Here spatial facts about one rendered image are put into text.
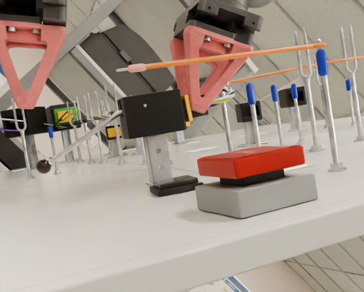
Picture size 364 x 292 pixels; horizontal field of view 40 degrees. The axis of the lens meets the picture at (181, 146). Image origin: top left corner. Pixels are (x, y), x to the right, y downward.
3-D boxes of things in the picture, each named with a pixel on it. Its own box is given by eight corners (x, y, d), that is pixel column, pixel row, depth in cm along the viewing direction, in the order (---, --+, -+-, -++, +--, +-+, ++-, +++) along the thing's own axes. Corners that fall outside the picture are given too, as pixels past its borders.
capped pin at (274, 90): (290, 151, 63) (280, 83, 62) (278, 153, 63) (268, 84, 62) (287, 150, 64) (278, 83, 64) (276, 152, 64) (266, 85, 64)
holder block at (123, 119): (123, 139, 51) (116, 100, 51) (176, 130, 52) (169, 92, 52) (129, 139, 47) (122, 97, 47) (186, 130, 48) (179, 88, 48)
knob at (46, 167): (38, 175, 48) (34, 161, 47) (53, 171, 48) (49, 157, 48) (37, 176, 46) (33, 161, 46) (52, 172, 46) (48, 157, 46)
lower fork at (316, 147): (328, 149, 58) (311, 27, 57) (316, 151, 57) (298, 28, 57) (317, 149, 60) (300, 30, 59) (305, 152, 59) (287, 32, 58)
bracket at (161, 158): (146, 184, 52) (138, 137, 51) (168, 180, 52) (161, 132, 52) (154, 189, 47) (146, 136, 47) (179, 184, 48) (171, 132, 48)
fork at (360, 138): (372, 139, 61) (356, 23, 61) (361, 141, 61) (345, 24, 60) (361, 139, 63) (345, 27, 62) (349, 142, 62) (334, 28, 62)
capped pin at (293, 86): (302, 143, 71) (293, 83, 70) (294, 144, 72) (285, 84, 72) (309, 142, 72) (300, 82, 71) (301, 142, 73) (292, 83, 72)
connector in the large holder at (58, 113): (78, 123, 124) (76, 106, 124) (81, 122, 121) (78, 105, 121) (55, 126, 122) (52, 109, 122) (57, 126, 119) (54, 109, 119)
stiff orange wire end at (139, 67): (114, 75, 36) (113, 68, 36) (320, 50, 41) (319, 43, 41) (118, 73, 35) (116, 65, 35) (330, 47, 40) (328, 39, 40)
